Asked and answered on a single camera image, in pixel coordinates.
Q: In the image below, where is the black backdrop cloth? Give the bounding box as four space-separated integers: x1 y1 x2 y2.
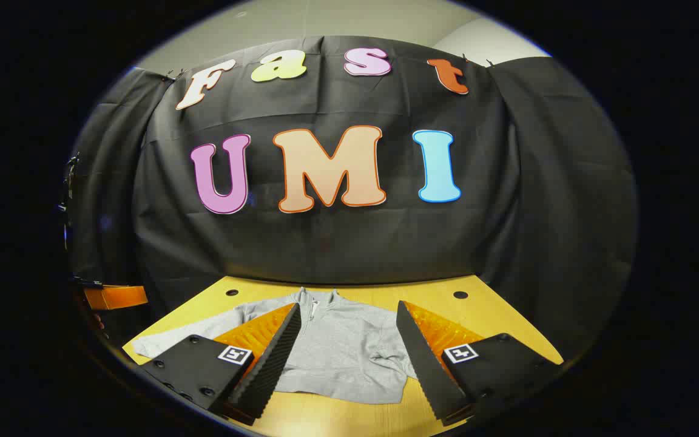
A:
67 35 638 365

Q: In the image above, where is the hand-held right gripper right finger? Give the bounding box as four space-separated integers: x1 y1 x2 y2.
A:
396 300 564 426

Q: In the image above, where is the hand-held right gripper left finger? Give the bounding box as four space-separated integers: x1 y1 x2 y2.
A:
134 302 302 426

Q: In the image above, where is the gray zip-neck sweater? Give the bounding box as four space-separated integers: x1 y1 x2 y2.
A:
131 287 418 405

